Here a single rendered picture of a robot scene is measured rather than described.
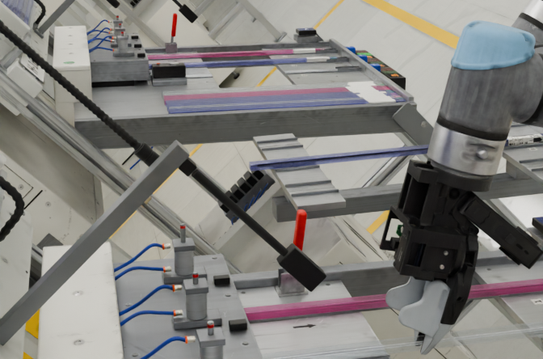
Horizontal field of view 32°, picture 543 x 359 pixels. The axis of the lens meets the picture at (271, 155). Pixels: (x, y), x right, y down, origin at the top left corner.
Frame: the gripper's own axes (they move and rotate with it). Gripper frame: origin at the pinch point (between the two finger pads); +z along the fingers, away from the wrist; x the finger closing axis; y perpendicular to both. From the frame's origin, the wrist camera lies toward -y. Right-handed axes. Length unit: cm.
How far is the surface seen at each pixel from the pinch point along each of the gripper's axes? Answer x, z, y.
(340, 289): -16.1, 2.2, 5.3
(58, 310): -1.8, 2.2, 40.5
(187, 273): -10.0, -0.1, 26.3
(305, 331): -6.6, 3.8, 12.0
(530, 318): -3.9, -2.2, -14.0
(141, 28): -447, 44, -10
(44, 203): -96, 26, 40
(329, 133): -96, 2, -15
